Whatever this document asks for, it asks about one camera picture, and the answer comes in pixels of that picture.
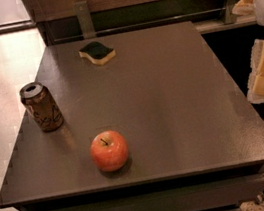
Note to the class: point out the red apple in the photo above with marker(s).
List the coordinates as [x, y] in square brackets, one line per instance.
[109, 151]

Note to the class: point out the green and yellow sponge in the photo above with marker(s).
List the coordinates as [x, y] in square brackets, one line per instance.
[97, 53]

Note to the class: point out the grey table cabinet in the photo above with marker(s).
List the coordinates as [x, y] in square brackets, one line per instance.
[195, 143]

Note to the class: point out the brown soda can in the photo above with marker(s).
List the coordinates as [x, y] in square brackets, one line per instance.
[41, 106]

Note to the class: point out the wooden wall shelf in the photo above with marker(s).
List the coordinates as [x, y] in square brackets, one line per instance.
[57, 22]

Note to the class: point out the left metal shelf bracket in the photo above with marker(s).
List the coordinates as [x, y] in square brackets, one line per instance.
[85, 20]

